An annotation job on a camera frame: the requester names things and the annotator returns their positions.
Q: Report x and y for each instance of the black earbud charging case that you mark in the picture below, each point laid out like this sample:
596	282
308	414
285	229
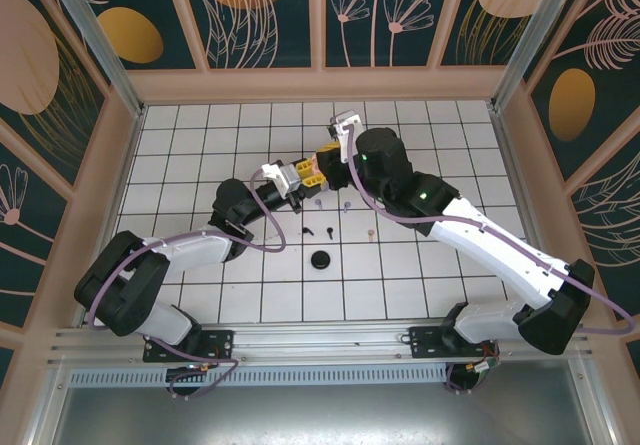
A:
320	260

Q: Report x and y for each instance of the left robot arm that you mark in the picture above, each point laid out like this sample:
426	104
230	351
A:
190	252

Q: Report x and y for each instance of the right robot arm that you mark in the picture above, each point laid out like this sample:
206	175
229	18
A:
500	255

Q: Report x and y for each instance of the clear vertical tube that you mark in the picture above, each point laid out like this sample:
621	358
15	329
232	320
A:
534	40

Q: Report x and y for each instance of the grey metal sheet panel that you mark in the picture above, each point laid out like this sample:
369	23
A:
320	415

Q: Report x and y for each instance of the yellow power connector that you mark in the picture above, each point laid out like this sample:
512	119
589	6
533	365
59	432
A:
480	366

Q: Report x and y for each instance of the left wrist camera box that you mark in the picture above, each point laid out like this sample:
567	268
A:
280	175

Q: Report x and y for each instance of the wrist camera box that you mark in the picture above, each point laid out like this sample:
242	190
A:
280	175
346	135

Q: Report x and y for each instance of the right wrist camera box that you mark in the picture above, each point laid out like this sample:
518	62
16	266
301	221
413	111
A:
346	135

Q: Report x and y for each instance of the aluminium side rail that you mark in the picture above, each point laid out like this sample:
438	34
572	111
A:
516	165

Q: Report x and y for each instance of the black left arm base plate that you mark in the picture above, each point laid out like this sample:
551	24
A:
220	345

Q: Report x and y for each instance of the aluminium mounting rail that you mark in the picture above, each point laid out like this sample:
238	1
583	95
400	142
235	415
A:
320	340

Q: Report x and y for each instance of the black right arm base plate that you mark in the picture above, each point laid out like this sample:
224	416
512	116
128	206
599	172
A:
425	342

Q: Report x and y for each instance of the aluminium corner post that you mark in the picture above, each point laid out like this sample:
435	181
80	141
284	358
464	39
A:
100	40

